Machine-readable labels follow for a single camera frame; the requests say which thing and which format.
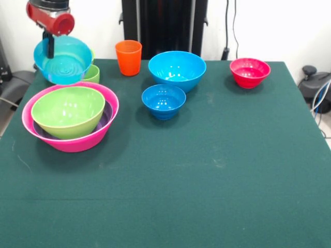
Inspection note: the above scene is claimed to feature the green bowl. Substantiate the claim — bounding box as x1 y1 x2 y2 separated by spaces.
35 48 96 70
31 86 106 140

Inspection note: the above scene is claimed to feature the large blue bowl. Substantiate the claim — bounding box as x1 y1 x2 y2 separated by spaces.
148 51 207 94

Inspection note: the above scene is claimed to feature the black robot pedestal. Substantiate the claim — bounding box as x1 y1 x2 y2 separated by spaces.
118 0 209 60

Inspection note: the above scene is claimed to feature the black wall cable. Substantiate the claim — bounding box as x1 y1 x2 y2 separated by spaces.
222 0 240 61

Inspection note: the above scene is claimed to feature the small dark blue bowl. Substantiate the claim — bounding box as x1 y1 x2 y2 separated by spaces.
141 84 187 121

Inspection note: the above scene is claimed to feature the light blue straight-sided bowl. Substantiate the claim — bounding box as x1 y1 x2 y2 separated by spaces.
33 35 93 85

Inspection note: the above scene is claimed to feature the small pink bowl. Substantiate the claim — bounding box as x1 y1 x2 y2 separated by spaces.
229 57 272 89

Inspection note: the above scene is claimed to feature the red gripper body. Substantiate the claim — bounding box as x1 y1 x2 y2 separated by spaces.
25 2 76 37

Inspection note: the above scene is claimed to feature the bundle of floor cables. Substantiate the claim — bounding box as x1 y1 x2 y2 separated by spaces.
309 80 331 140

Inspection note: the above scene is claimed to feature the dark green table cloth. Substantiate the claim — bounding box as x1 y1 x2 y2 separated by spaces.
0 58 331 248

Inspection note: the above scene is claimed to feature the large pink bowl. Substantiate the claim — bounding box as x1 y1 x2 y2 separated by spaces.
21 82 119 153

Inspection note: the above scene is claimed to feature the green cup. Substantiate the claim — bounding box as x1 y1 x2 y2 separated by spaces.
82 64 100 84

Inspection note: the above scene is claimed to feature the purple bowl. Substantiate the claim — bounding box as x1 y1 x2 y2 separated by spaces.
33 100 114 142

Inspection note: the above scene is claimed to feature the orange cup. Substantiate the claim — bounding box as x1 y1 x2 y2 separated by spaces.
115 40 143 77

